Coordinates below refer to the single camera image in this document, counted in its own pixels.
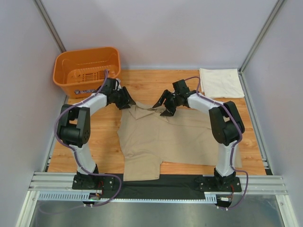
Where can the aluminium frame post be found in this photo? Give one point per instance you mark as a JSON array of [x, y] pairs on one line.
[[49, 24], [263, 32]]

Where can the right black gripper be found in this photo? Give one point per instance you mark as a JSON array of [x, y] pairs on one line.
[[169, 111]]

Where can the folded white t shirt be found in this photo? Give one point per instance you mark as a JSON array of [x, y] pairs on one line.
[[221, 83]]

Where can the beige t shirt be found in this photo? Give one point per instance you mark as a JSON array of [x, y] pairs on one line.
[[147, 139]]

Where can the left aluminium frame post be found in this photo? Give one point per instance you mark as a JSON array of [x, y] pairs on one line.
[[49, 24]]

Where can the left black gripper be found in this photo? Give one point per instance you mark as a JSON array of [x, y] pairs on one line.
[[127, 99]]

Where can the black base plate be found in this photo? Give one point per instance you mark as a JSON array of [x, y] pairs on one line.
[[175, 187]]

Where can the right aluminium frame post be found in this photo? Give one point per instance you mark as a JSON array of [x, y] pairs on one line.
[[263, 32]]

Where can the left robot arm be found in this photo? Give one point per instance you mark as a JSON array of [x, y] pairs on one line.
[[72, 127]]

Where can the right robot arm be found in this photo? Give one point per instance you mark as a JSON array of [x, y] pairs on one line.
[[226, 124]]

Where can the orange plastic basket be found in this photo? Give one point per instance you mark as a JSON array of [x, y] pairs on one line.
[[80, 72]]

